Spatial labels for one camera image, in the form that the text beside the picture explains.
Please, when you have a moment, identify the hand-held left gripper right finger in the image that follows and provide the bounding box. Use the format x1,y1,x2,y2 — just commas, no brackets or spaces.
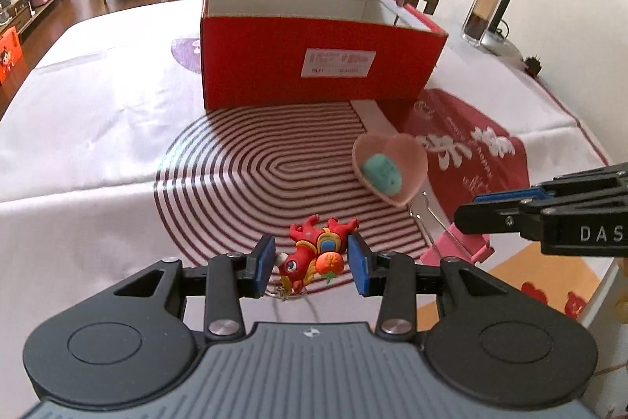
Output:
347,232,516,337

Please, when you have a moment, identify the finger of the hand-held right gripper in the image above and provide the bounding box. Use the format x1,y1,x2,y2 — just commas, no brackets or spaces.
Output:
473,163,628,204
454,184,628,237

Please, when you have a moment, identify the teal rounded eraser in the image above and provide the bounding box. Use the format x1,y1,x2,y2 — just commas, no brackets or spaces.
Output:
362,154,404,194

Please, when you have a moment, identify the white printed tablecloth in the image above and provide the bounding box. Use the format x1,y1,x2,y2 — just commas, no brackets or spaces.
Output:
0,0,628,351

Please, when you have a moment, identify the pink heart-shaped dish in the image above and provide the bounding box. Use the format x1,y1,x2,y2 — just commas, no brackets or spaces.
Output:
352,132,429,209

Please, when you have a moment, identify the red cardboard box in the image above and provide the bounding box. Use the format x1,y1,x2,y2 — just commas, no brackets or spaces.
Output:
199,0,449,112

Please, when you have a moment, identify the clear container of sticks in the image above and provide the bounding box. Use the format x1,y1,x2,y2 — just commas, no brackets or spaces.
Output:
461,0,504,46

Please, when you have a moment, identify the pink binder clip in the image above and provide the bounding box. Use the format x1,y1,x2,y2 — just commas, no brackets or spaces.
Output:
407,193,494,267

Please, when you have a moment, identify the orange gift box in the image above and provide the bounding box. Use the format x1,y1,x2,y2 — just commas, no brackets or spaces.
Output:
0,26,23,86

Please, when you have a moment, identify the orange printed cloth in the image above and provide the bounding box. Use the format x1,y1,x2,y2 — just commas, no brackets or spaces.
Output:
486,247,619,341

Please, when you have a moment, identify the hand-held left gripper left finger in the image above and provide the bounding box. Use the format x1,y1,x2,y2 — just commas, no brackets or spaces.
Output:
110,235,276,341

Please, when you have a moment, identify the red parrot keychain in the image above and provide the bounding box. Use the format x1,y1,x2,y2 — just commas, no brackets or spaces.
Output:
267,214,359,302

